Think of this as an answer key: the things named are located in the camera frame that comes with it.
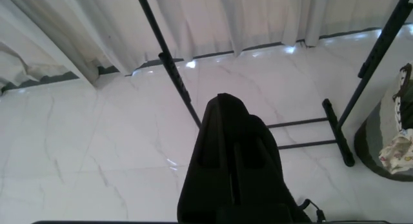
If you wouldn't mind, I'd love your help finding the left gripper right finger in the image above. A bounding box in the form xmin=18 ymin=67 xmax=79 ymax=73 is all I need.
xmin=232 ymin=115 xmax=298 ymax=223

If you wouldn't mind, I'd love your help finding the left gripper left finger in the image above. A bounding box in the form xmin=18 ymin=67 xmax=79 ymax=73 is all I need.
xmin=176 ymin=94 xmax=234 ymax=223

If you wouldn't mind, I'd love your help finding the black garment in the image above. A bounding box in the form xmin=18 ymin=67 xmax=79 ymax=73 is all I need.
xmin=216 ymin=92 xmax=313 ymax=223

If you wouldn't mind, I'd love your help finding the black clothes rack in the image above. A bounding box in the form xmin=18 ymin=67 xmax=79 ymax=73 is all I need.
xmin=134 ymin=0 xmax=413 ymax=168

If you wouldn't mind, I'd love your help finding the white laundry basket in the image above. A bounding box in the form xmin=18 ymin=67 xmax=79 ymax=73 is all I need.
xmin=353 ymin=62 xmax=413 ymax=183

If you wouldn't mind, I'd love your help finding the white curtain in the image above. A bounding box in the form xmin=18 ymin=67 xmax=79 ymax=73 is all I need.
xmin=0 ymin=0 xmax=413 ymax=91

